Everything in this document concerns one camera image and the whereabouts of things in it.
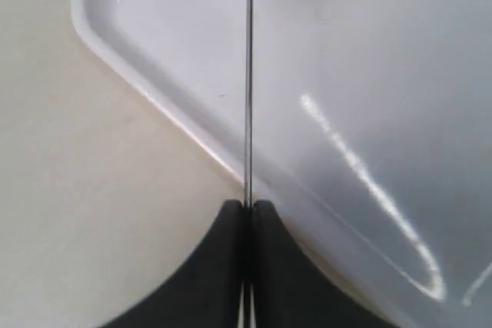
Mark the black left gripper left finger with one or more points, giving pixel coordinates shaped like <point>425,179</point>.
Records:
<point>205,291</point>

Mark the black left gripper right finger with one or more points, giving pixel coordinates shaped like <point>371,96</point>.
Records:
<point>288,289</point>

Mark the thin metal skewer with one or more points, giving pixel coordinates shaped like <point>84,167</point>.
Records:
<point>248,112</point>

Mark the white plastic tray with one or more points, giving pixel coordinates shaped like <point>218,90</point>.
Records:
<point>371,132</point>

